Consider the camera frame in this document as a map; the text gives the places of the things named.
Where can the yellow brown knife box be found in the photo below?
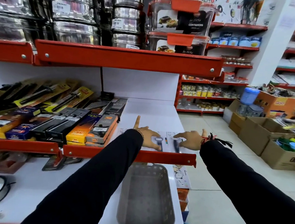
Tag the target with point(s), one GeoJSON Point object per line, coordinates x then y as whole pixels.
{"type": "Point", "coordinates": [1, 124]}

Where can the person's left forearm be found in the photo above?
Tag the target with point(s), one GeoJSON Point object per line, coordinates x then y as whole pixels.
{"type": "Point", "coordinates": [93, 183]}

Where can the orange printed cardboard box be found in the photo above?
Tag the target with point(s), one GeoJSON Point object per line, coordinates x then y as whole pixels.
{"type": "Point", "coordinates": [280, 104]}

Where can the yellow orange knife box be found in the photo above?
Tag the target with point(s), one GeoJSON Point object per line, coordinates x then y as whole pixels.
{"type": "Point", "coordinates": [81, 132]}

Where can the grey plastic basket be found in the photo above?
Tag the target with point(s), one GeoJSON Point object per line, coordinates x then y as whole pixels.
{"type": "Point", "coordinates": [147, 197]}

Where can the grey flat grater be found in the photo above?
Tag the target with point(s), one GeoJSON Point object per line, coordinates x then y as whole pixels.
{"type": "Point", "coordinates": [97, 104]}

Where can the blue knife box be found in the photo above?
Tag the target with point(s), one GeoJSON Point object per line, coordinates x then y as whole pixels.
{"type": "Point", "coordinates": [25, 129]}

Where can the large brown cardboard box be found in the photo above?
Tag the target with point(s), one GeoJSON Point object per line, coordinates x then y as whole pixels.
{"type": "Point", "coordinates": [260, 134]}

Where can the long red metal shelf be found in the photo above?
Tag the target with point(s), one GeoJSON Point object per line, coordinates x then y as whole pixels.
{"type": "Point", "coordinates": [128, 58]}

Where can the white utensil card packet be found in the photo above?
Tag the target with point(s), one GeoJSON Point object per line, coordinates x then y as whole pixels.
{"type": "Point", "coordinates": [182, 177]}

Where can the black flat packet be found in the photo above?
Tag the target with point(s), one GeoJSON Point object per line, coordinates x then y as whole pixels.
{"type": "Point", "coordinates": [53, 163]}

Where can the person's right thumb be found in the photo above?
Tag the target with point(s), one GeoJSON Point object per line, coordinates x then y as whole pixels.
{"type": "Point", "coordinates": [205, 133]}

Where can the row of yellow jars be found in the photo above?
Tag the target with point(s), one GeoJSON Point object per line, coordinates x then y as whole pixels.
{"type": "Point", "coordinates": [207, 91]}

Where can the orange grey knife box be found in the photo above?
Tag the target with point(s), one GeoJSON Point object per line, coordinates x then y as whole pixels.
{"type": "Point", "coordinates": [101, 130]}

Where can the red white display shelf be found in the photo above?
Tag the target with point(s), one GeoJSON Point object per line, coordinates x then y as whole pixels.
{"type": "Point", "coordinates": [147, 115]}

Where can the grey lidded plastic container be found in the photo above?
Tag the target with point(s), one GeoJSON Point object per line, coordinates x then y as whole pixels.
{"type": "Point", "coordinates": [255, 111]}

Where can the small brown cardboard box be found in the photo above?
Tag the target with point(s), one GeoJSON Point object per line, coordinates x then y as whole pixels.
{"type": "Point", "coordinates": [235, 122]}

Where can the grater in black packet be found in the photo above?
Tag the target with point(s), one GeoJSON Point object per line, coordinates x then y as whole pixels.
{"type": "Point", "coordinates": [116, 107]}

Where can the person's right hand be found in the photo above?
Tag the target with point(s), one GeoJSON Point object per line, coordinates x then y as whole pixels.
{"type": "Point", "coordinates": [192, 139]}

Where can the clear container orange lid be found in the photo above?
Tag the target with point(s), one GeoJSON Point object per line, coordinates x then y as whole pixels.
{"type": "Point", "coordinates": [178, 43]}
{"type": "Point", "coordinates": [182, 19]}

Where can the person's left hand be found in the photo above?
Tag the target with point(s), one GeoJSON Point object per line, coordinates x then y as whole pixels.
{"type": "Point", "coordinates": [145, 134]}

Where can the red shelf with knife boxes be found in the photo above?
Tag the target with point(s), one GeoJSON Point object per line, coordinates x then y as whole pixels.
{"type": "Point", "coordinates": [20, 145]}

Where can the white carded blue peeler packet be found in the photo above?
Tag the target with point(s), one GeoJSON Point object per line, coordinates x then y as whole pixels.
{"type": "Point", "coordinates": [170, 146]}
{"type": "Point", "coordinates": [164, 140]}

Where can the pile of colourful plastic bowls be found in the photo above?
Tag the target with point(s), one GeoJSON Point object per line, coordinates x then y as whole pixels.
{"type": "Point", "coordinates": [291, 145]}

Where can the cardboard box with bowls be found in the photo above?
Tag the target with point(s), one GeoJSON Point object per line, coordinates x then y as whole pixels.
{"type": "Point", "coordinates": [281, 158]}

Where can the red store shelf rack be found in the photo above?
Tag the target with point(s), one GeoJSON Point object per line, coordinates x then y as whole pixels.
{"type": "Point", "coordinates": [216, 82]}

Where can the stacks of steel containers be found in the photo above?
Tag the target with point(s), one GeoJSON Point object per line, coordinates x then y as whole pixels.
{"type": "Point", "coordinates": [71, 10]}

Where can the black knife box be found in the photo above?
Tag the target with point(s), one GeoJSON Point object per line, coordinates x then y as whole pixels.
{"type": "Point", "coordinates": [66, 126]}
{"type": "Point", "coordinates": [48, 123]}

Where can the person's right forearm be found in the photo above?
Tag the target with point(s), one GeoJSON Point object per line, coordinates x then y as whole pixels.
{"type": "Point", "coordinates": [248, 190]}

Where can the row of blue boxes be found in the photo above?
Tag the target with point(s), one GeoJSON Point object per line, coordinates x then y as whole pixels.
{"type": "Point", "coordinates": [234, 41]}

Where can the short red metal shelf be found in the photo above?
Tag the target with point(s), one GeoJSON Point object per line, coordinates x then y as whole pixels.
{"type": "Point", "coordinates": [9, 51]}

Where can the person's left thumb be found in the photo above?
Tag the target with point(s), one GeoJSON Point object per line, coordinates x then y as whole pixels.
{"type": "Point", "coordinates": [137, 122]}

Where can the blue water jug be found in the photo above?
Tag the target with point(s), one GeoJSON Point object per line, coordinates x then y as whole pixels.
{"type": "Point", "coordinates": [248, 98]}

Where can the pile of yellow knife packets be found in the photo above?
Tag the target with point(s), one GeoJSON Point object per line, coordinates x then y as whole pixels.
{"type": "Point", "coordinates": [44, 94]}

